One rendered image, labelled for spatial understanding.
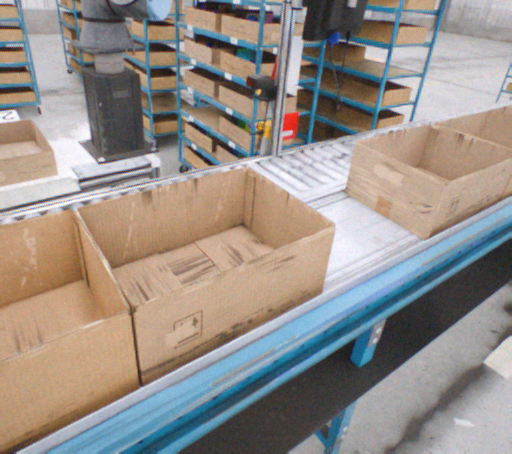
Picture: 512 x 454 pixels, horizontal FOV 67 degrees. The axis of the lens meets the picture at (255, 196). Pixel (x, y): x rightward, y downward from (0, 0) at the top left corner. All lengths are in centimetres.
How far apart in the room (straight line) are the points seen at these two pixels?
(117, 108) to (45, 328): 105
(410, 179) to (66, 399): 86
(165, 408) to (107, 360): 11
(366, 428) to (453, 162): 103
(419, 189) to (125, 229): 71
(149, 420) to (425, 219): 78
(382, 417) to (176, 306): 132
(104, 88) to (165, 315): 116
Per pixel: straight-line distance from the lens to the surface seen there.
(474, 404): 199
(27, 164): 157
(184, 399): 63
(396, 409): 183
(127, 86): 164
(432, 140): 147
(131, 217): 82
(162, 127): 366
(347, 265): 93
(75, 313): 80
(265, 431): 94
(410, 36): 287
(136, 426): 62
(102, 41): 159
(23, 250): 80
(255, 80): 162
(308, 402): 99
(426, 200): 106
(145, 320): 58
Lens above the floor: 144
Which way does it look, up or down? 29 degrees down
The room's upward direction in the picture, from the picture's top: 5 degrees clockwise
